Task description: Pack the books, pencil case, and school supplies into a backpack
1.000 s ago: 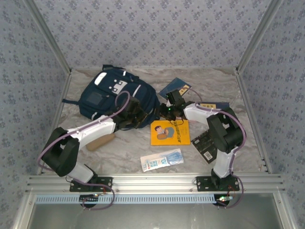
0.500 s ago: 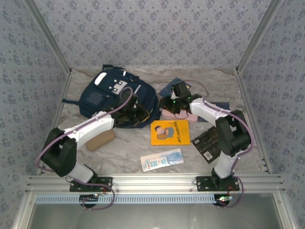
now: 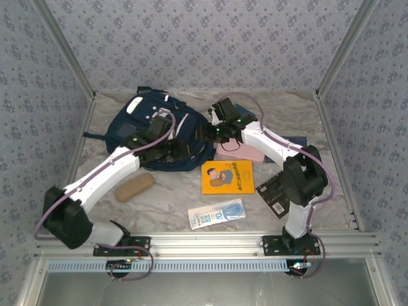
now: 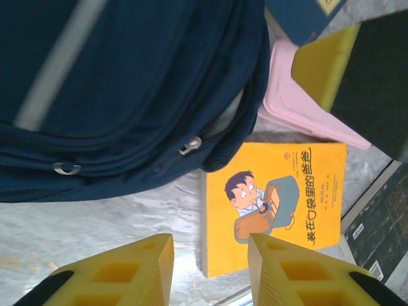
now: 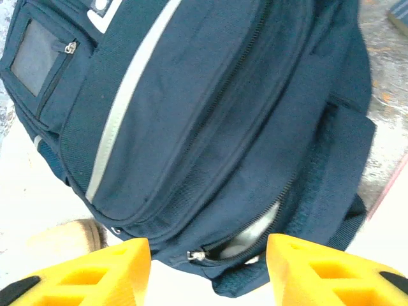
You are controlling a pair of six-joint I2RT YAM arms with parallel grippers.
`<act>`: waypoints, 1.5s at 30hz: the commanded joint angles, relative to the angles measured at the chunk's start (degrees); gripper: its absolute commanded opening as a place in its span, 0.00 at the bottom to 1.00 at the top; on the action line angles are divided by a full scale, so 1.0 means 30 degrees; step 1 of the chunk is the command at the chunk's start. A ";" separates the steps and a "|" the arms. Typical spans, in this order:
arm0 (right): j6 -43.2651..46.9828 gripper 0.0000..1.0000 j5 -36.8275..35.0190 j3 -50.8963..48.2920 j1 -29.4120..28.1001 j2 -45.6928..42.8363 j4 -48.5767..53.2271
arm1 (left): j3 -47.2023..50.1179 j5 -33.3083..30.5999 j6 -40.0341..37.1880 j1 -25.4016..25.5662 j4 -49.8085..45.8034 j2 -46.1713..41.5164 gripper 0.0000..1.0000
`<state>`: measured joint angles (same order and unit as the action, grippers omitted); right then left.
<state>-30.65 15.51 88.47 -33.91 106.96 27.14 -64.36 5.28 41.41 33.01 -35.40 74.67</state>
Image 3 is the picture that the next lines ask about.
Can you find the pink pencil case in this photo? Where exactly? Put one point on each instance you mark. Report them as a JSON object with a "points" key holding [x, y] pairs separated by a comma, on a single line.
{"points": [[242, 154]]}

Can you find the navy blue backpack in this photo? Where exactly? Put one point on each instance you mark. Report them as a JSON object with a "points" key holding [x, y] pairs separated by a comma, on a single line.
{"points": [[134, 127]]}

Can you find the yellow cartoon book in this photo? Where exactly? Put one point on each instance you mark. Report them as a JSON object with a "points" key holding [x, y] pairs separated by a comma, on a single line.
{"points": [[236, 178]]}

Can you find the dark navy book gold label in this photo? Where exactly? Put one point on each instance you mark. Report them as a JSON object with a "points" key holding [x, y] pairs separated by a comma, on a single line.
{"points": [[296, 141]]}

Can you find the black book with barcode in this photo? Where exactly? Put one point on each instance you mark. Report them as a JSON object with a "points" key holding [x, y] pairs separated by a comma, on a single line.
{"points": [[271, 197]]}

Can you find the blue white pen pack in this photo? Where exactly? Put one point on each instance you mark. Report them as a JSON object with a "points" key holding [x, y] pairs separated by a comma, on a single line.
{"points": [[216, 214]]}

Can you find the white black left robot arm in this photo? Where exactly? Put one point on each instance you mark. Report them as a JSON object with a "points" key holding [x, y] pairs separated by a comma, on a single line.
{"points": [[102, 175]]}

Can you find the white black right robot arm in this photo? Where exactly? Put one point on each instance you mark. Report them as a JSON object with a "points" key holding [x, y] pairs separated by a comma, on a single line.
{"points": [[306, 175]]}

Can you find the small controller board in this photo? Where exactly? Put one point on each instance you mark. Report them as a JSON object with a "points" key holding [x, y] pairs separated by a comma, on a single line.
{"points": [[119, 265], [299, 267]]}

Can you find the grey metal lower shelf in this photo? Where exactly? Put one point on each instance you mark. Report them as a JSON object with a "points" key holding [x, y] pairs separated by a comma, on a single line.
{"points": [[207, 290]]}

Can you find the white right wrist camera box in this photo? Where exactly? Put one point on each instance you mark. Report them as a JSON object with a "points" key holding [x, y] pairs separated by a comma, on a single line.
{"points": [[214, 116]]}

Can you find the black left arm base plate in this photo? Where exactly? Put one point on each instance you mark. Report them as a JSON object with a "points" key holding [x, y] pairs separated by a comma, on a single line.
{"points": [[141, 243]]}

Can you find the aluminium frame rail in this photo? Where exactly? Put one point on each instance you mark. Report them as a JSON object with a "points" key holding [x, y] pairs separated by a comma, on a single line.
{"points": [[207, 242]]}

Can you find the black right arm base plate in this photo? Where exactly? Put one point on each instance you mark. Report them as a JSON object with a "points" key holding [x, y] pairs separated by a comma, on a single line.
{"points": [[271, 245]]}

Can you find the aluminium corner post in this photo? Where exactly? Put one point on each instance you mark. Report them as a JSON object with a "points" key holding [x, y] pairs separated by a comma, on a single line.
{"points": [[66, 48], [346, 48]]}

